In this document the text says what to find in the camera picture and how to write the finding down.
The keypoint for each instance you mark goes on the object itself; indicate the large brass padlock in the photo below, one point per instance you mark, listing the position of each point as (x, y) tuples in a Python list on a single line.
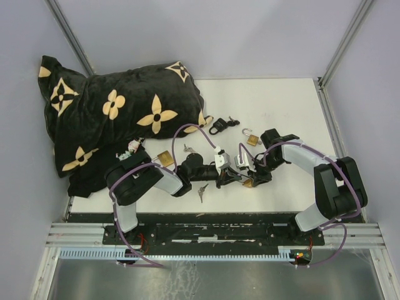
[(165, 159)]

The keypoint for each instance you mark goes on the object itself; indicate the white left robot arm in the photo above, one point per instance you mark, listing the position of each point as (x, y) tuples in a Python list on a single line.
[(133, 177)]

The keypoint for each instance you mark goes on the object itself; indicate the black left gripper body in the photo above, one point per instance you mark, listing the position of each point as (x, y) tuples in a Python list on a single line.
[(219, 183)]

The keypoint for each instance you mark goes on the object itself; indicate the black floral plush pillow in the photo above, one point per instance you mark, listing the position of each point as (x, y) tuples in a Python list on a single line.
[(85, 114)]

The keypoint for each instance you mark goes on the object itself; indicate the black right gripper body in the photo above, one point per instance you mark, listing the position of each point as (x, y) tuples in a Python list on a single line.
[(262, 170)]

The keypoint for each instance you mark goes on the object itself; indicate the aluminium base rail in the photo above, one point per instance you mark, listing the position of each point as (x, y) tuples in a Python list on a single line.
[(90, 235)]

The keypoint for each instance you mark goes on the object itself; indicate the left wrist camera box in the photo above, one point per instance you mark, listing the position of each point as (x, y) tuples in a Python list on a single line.
[(221, 159)]

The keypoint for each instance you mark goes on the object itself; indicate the brass padlock long shackle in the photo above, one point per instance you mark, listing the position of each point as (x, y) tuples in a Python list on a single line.
[(248, 183)]

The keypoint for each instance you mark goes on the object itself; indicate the black floral garment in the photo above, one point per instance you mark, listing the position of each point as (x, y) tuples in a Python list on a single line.
[(90, 178)]

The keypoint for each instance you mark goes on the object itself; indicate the right aluminium frame post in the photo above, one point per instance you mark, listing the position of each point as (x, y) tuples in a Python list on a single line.
[(356, 23)]

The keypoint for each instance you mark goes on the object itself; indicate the small padlock keys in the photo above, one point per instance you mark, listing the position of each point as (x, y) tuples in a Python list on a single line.
[(201, 192)]

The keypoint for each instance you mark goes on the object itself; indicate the black padlock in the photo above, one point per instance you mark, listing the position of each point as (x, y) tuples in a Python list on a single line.
[(218, 126)]

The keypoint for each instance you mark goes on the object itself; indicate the black padlock keys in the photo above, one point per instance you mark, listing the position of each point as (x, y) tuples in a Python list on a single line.
[(232, 122)]

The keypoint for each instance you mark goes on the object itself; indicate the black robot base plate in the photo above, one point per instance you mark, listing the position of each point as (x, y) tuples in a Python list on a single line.
[(212, 234)]

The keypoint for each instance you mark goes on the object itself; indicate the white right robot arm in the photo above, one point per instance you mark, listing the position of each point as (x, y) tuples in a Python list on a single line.
[(338, 187)]

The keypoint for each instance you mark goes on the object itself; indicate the left aluminium frame post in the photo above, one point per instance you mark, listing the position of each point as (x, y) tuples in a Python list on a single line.
[(62, 21)]

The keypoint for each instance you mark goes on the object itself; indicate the large padlock keys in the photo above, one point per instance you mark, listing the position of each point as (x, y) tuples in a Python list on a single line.
[(188, 149)]

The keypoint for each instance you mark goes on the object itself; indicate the small brass padlock top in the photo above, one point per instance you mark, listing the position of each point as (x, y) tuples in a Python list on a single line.
[(251, 138)]

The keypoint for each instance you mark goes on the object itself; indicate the aluminium frame post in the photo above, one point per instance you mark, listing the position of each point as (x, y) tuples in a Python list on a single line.
[(62, 21), (356, 23)]

